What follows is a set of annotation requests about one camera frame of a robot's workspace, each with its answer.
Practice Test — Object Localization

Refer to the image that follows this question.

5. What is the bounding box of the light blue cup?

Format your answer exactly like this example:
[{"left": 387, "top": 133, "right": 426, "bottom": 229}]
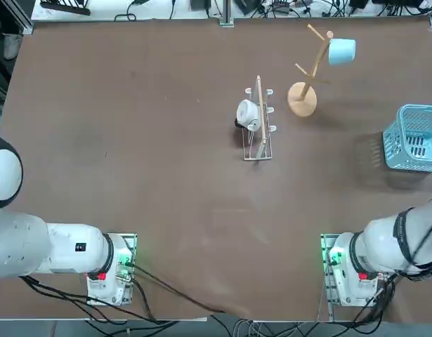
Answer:
[{"left": 327, "top": 37, "right": 357, "bottom": 67}]

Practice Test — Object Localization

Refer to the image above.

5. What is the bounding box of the white cup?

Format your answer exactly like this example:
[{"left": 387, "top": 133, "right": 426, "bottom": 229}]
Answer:
[{"left": 235, "top": 98, "right": 262, "bottom": 131}]

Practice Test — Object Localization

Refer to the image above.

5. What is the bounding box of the wooden cup rack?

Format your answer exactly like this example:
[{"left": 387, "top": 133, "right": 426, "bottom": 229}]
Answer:
[{"left": 287, "top": 23, "right": 334, "bottom": 119}]

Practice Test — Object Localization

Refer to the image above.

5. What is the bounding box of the light blue plastic basket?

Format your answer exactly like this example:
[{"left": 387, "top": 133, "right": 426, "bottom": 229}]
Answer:
[{"left": 381, "top": 103, "right": 432, "bottom": 173}]

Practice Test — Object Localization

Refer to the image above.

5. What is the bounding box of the black power adapter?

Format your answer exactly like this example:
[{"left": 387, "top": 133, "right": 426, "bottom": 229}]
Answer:
[{"left": 235, "top": 0, "right": 266, "bottom": 15}]

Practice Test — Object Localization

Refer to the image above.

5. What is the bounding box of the person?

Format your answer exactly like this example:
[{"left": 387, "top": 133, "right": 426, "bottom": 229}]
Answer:
[{"left": 0, "top": 0, "right": 23, "bottom": 60}]

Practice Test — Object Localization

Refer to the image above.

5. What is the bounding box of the aluminium profile bar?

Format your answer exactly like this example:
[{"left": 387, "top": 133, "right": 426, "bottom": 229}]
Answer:
[{"left": 1, "top": 0, "right": 34, "bottom": 35}]

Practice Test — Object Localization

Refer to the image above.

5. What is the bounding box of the long black power strip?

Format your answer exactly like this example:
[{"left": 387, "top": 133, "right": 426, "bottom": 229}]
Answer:
[{"left": 372, "top": 0, "right": 426, "bottom": 6}]

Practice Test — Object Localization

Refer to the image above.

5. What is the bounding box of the white wire cup holder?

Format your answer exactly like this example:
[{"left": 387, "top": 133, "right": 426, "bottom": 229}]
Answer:
[{"left": 242, "top": 74, "right": 277, "bottom": 162}]

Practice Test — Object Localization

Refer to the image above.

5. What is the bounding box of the aluminium profile post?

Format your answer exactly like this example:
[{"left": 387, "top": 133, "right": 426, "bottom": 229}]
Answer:
[{"left": 218, "top": 0, "right": 236, "bottom": 28}]

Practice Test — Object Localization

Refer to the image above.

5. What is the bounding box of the grey cable bundle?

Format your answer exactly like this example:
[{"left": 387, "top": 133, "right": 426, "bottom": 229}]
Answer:
[{"left": 233, "top": 317, "right": 262, "bottom": 337}]

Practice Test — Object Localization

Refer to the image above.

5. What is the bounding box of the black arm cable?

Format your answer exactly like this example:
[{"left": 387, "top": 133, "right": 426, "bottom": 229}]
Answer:
[{"left": 393, "top": 206, "right": 432, "bottom": 280}]

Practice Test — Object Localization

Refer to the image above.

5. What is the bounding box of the black cable bundle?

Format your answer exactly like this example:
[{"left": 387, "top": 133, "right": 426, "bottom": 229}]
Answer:
[
  {"left": 341, "top": 273, "right": 399, "bottom": 331},
  {"left": 18, "top": 263, "right": 160, "bottom": 323}
]

